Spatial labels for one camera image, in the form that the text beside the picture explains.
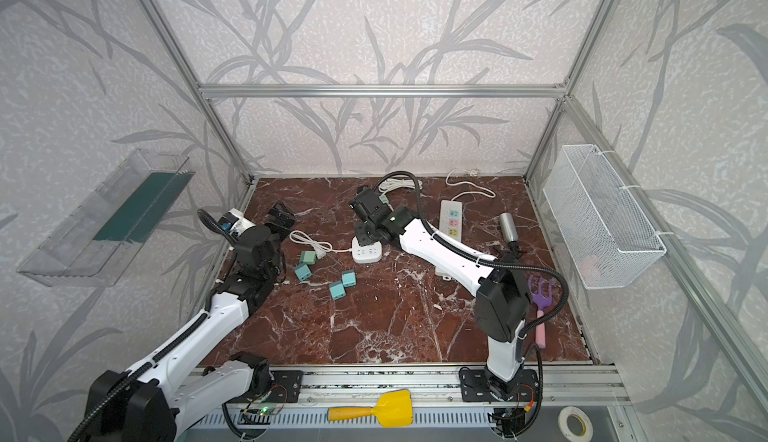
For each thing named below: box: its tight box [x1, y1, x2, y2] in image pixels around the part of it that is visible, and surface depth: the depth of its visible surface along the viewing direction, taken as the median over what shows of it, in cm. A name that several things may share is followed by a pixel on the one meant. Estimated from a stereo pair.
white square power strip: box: [351, 236, 382, 264], surface depth 98 cm
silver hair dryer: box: [499, 212, 519, 254], surface depth 104 cm
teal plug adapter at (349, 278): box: [341, 269, 357, 288], surface depth 93 cm
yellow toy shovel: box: [327, 389, 414, 428], surface depth 72 cm
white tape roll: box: [558, 406, 594, 442], surface depth 69 cm
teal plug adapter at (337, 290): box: [329, 281, 346, 301], surface depth 91 cm
